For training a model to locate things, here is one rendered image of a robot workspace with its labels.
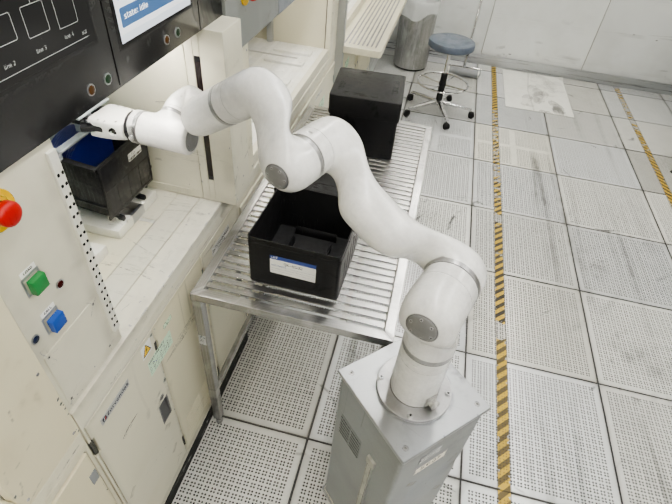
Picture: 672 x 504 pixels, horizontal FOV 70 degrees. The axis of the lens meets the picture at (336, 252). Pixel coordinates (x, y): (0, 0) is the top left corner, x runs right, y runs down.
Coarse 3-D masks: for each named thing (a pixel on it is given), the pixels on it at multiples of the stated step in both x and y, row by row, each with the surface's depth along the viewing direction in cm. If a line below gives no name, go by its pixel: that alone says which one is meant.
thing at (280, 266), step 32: (288, 192) 154; (320, 192) 151; (256, 224) 138; (288, 224) 163; (320, 224) 159; (256, 256) 138; (288, 256) 134; (320, 256) 131; (352, 256) 155; (288, 288) 143; (320, 288) 139
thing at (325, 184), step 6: (324, 174) 171; (318, 180) 168; (324, 180) 169; (330, 180) 169; (312, 186) 166; (318, 186) 166; (324, 186) 166; (330, 186) 166; (324, 192) 164; (330, 192) 164; (336, 192) 164
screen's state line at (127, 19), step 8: (136, 0) 90; (144, 0) 93; (152, 0) 95; (160, 0) 98; (168, 0) 101; (120, 8) 86; (128, 8) 88; (136, 8) 91; (144, 8) 93; (152, 8) 96; (120, 16) 87; (128, 16) 89; (136, 16) 91; (128, 24) 89
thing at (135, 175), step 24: (72, 144) 123; (120, 144) 140; (72, 168) 123; (96, 168) 120; (120, 168) 130; (144, 168) 141; (72, 192) 129; (96, 192) 126; (120, 192) 133; (120, 216) 138
